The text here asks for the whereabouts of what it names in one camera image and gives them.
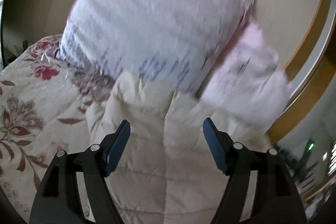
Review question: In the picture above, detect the small pink floral pillow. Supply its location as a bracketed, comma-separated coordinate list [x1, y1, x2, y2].
[200, 20, 291, 130]

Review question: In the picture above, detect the beige quilted down jacket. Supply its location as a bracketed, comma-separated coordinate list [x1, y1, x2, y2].
[86, 73, 270, 223]

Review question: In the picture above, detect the floral bed quilt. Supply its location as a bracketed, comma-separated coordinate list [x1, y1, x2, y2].
[1, 35, 114, 221]

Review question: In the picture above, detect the large floral pink pillow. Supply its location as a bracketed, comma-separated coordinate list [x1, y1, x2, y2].
[57, 0, 254, 94]

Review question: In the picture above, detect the wooden headboard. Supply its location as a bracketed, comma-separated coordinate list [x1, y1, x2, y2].
[266, 0, 335, 144]

